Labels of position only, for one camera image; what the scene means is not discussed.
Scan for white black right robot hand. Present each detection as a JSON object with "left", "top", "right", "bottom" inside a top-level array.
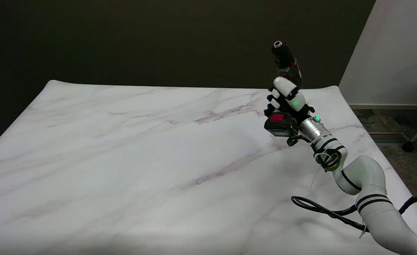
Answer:
[{"left": 264, "top": 76, "right": 315, "bottom": 125}]

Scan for black red power screwdriver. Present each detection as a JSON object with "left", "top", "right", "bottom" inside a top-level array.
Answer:
[{"left": 264, "top": 41, "right": 303, "bottom": 138}]

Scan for floor vent grille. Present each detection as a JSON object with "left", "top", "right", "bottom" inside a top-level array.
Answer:
[{"left": 368, "top": 132, "right": 410, "bottom": 144}]

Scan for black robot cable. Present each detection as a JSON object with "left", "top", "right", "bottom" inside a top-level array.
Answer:
[{"left": 291, "top": 194, "right": 417, "bottom": 231}]

